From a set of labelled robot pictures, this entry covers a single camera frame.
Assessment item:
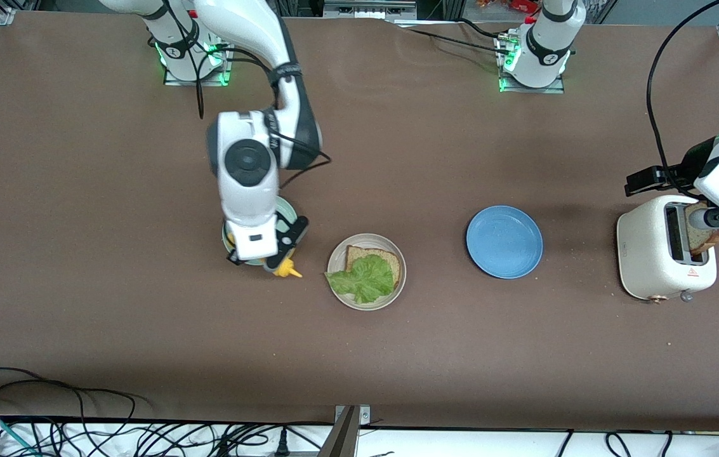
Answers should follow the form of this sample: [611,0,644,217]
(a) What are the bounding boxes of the yellow mustard squeeze bottle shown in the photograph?
[227,234,303,279]

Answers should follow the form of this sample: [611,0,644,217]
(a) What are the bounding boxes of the grey metal box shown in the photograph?
[323,0,417,20]

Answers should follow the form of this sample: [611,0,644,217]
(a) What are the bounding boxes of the green lettuce leaf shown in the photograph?
[324,254,396,304]

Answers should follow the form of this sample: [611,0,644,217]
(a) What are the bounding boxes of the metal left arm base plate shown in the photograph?
[498,35,566,95]

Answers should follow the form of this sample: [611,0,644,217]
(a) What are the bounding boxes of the red snack packaging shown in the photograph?
[477,0,541,15]

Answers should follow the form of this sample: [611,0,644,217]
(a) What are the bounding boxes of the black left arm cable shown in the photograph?
[646,0,719,197]

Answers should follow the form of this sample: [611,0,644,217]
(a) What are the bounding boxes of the light green plate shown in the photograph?
[221,194,300,266]

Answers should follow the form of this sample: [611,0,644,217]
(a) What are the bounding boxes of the brown table cover sheet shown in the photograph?
[0,11,719,432]

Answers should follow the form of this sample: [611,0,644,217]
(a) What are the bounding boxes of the grey metal bracket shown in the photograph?
[316,404,371,457]

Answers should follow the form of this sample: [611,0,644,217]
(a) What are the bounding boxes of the beige plate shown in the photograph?
[327,233,407,312]

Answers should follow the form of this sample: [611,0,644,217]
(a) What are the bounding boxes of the white toaster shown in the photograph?
[616,194,718,304]

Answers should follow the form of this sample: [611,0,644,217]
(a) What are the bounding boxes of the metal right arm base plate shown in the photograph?
[162,25,234,87]

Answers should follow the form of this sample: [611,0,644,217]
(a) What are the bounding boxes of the black base cable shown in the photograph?
[407,18,515,56]

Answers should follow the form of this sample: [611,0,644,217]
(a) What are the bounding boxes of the blue plate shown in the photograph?
[466,204,544,280]

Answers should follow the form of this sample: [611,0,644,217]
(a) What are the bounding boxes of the brown bread slice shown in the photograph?
[683,202,719,256]
[346,244,402,291]

